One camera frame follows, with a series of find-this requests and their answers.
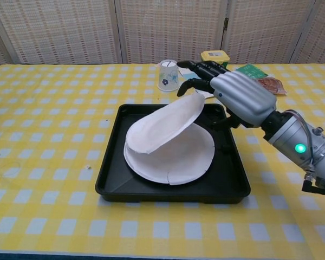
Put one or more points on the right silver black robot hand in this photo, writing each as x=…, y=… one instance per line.
x=243, y=97

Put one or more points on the cracked white paper plate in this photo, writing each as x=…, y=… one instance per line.
x=184, y=159

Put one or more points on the black square plastic tray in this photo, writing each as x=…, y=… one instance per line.
x=227, y=178

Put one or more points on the green foil sachet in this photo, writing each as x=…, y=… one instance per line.
x=253, y=71

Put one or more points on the brown sauce pouch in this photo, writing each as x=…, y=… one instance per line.
x=273, y=85

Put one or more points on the green tub yellow lid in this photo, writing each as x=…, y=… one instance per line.
x=214, y=55

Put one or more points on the flat blue white carton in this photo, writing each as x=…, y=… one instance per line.
x=184, y=73

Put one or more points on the floral paper cup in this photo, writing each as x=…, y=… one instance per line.
x=168, y=77

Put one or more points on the woven folding screen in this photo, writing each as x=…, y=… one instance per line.
x=165, y=27

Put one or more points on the yellow checkered tablecloth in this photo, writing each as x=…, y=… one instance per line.
x=57, y=122

